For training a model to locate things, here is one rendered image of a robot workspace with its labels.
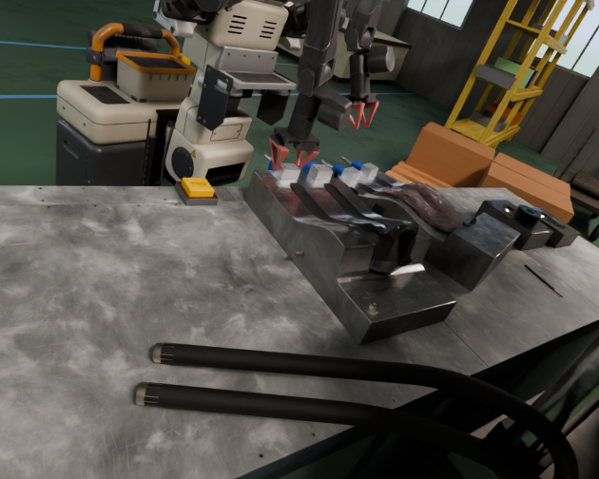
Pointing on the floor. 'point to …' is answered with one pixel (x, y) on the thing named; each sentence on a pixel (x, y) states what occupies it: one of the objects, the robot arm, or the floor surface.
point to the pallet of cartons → (479, 170)
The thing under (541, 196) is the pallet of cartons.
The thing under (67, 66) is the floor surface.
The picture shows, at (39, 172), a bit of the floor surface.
